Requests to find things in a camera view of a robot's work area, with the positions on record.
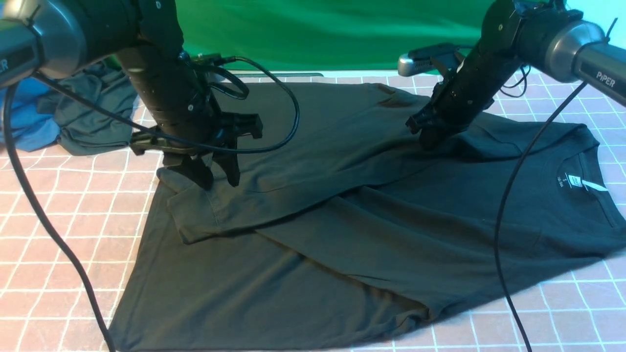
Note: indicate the green backdrop cloth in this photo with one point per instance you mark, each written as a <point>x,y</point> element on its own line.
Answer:
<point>309,35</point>

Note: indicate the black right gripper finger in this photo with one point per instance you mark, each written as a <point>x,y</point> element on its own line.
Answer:
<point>431,138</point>

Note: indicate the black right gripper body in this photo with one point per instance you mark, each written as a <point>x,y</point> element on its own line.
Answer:
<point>427,118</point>

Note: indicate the crumpled dark gray garment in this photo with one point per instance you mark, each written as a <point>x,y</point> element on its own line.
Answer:
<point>84,131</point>

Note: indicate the pink checkered table mat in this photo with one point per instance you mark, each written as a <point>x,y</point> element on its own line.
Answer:
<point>98,204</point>

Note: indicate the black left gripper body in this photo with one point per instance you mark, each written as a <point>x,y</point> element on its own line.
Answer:
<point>220,140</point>

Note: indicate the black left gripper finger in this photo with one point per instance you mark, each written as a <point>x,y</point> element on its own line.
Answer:
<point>194,169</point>
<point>230,166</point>

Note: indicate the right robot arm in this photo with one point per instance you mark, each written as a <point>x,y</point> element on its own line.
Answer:
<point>515,33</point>

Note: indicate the blue cloth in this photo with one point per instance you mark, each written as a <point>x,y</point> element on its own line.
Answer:
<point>32,121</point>

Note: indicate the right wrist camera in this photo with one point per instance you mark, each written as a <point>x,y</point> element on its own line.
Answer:
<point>441,57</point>

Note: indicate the dark gray long-sleeve shirt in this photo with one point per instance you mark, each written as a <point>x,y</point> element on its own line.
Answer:
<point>349,233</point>

